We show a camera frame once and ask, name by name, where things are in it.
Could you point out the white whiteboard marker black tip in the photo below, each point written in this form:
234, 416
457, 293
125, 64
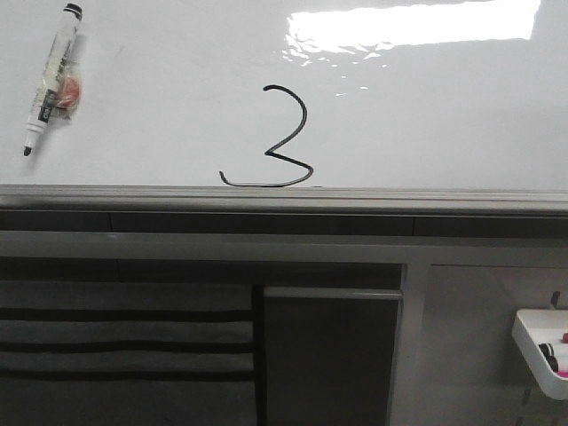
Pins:
47, 93

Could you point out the dark grey cabinet panel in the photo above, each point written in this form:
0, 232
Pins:
329, 354

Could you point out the grey striped fabric panel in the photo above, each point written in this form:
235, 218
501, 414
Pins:
88, 353

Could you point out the white plastic tray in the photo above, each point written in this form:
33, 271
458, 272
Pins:
539, 335

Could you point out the black marker in tray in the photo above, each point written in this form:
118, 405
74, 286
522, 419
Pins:
548, 352

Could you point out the pink marker in tray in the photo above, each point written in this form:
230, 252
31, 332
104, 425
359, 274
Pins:
562, 356

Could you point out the white whiteboard with aluminium frame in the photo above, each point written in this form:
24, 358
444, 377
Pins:
422, 106

